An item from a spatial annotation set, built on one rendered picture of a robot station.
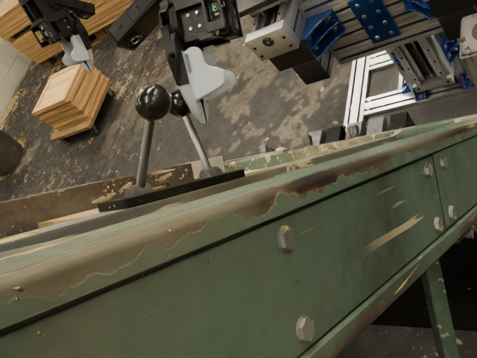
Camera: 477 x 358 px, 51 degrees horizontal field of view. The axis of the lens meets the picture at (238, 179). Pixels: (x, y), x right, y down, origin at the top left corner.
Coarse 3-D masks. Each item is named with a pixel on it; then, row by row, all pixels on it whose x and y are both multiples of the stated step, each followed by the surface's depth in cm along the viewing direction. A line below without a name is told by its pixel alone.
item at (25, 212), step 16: (128, 176) 111; (160, 176) 119; (176, 176) 122; (192, 176) 127; (48, 192) 96; (64, 192) 99; (80, 192) 101; (96, 192) 104; (112, 192) 107; (0, 208) 89; (16, 208) 91; (32, 208) 93; (48, 208) 96; (64, 208) 98; (80, 208) 101; (0, 224) 88; (16, 224) 90; (32, 224) 93
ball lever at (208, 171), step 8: (176, 96) 63; (176, 104) 63; (184, 104) 63; (176, 112) 64; (184, 112) 64; (184, 120) 64; (192, 128) 64; (192, 136) 64; (200, 144) 64; (200, 152) 64; (200, 160) 64; (208, 160) 64; (208, 168) 63; (216, 168) 64; (200, 176) 63; (208, 176) 62
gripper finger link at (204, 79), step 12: (192, 48) 60; (192, 60) 61; (204, 60) 60; (192, 72) 61; (204, 72) 60; (216, 72) 60; (192, 84) 61; (204, 84) 61; (216, 84) 60; (192, 96) 61; (204, 96) 61; (192, 108) 62; (204, 120) 63
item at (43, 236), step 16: (368, 144) 95; (304, 160) 77; (320, 160) 80; (256, 176) 67; (272, 176) 70; (192, 192) 57; (208, 192) 59; (128, 208) 50; (144, 208) 52; (160, 208) 53; (64, 224) 46; (80, 224) 46; (96, 224) 47; (16, 240) 41; (32, 240) 42; (48, 240) 43; (0, 256) 40
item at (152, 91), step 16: (144, 96) 49; (160, 96) 49; (144, 112) 49; (160, 112) 50; (144, 128) 51; (144, 144) 52; (144, 160) 52; (144, 176) 53; (128, 192) 53; (144, 192) 54
